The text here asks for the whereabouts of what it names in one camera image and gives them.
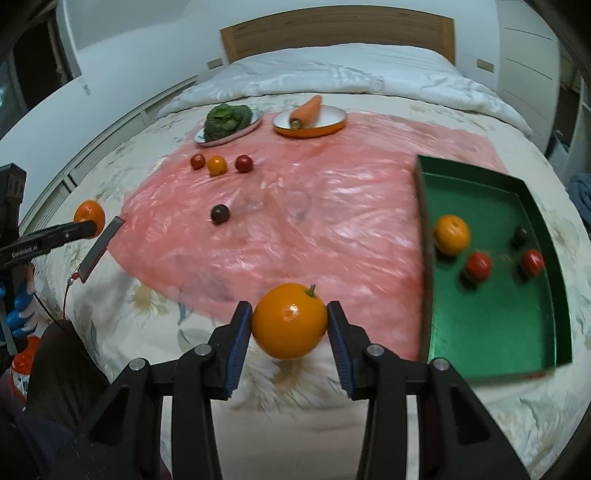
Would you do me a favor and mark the orange bowl white inside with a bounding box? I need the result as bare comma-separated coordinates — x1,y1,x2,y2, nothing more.
272,105,348,139

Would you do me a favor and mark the white plate dark rim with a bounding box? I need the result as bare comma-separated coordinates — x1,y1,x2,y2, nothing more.
194,110,265,147

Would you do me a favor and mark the carrot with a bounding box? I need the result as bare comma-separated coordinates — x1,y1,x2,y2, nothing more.
289,95,322,129

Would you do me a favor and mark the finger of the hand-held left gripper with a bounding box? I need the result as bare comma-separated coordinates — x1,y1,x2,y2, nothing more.
46,220,100,251

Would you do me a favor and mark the white duvet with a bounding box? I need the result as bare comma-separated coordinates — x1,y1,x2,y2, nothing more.
159,44,536,134

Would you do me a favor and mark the green leafy vegetable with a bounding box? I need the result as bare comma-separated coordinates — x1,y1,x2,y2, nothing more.
204,104,253,141

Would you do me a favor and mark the wooden headboard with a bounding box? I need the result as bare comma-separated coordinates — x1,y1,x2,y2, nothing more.
220,13,457,65

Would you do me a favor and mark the white bag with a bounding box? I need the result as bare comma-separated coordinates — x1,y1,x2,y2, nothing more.
551,131,571,178

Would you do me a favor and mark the pink plastic sheet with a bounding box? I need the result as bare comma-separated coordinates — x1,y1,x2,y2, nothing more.
107,111,504,356

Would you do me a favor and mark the red cable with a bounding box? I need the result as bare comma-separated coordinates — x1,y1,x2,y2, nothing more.
62,273,77,326

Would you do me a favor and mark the white wardrobe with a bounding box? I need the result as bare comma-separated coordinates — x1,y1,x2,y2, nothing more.
499,0,591,185

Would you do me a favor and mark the blue white red item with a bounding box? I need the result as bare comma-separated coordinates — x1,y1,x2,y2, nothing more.
0,265,42,398

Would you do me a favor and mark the white slatted wall cabinet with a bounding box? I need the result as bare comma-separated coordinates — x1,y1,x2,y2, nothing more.
18,76,199,232

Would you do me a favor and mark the dark window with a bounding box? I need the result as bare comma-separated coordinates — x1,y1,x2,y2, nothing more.
0,9,70,139

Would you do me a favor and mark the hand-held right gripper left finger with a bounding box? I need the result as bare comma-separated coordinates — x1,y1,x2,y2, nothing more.
83,300,254,480

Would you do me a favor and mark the blue folded blanket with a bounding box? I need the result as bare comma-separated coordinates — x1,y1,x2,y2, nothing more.
568,172,591,213

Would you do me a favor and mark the green tray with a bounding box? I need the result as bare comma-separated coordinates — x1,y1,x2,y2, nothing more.
416,154,573,381

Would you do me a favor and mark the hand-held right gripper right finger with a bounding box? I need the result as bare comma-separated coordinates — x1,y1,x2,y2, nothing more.
326,300,529,480

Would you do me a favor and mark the dark cloth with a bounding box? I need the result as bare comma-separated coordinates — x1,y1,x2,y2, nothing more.
0,318,162,480

